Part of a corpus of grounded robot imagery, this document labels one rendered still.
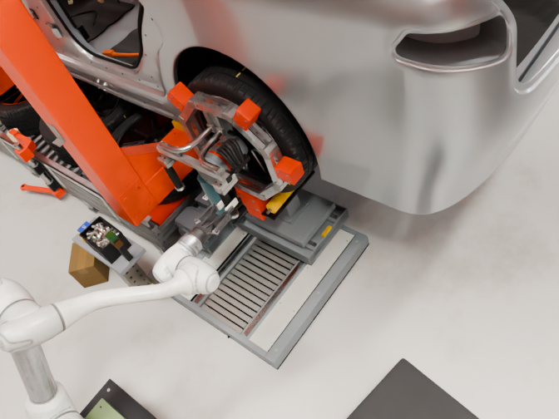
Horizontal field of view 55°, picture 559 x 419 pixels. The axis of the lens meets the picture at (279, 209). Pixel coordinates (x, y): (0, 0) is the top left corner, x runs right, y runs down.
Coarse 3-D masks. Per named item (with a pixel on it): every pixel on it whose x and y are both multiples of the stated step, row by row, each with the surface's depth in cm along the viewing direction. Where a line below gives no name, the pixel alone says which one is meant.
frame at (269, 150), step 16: (192, 96) 219; (208, 96) 217; (192, 112) 228; (208, 112) 216; (224, 112) 208; (192, 128) 248; (240, 128) 208; (256, 128) 210; (256, 144) 210; (272, 144) 211; (272, 160) 214; (240, 176) 255; (272, 176) 223; (256, 192) 246; (272, 192) 235
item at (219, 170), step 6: (216, 120) 215; (222, 126) 218; (216, 132) 218; (222, 132) 218; (210, 138) 217; (216, 138) 217; (210, 144) 215; (204, 150) 213; (204, 156) 212; (204, 162) 209; (210, 168) 206; (216, 168) 205; (222, 168) 205; (216, 174) 207; (222, 174) 206
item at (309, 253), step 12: (336, 204) 289; (336, 216) 282; (348, 216) 290; (252, 228) 296; (324, 228) 283; (336, 228) 284; (264, 240) 294; (276, 240) 286; (288, 240) 284; (312, 240) 278; (324, 240) 278; (288, 252) 284; (300, 252) 277; (312, 252) 273
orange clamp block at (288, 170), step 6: (282, 162) 216; (288, 162) 215; (294, 162) 214; (300, 162) 214; (276, 168) 215; (282, 168) 214; (288, 168) 213; (294, 168) 212; (300, 168) 215; (276, 174) 218; (282, 174) 215; (288, 174) 212; (294, 174) 213; (300, 174) 217; (288, 180) 216; (294, 180) 215
